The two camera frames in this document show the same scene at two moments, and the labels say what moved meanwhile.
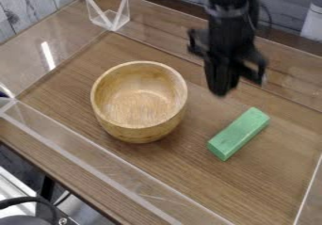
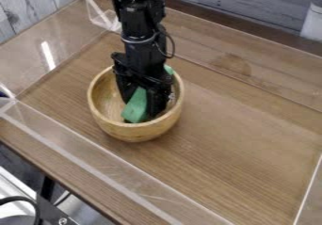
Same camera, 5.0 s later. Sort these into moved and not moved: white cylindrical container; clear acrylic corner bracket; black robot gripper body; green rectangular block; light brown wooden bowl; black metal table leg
Moved: green rectangular block; black robot gripper body
Not moved: black metal table leg; white cylindrical container; clear acrylic corner bracket; light brown wooden bowl
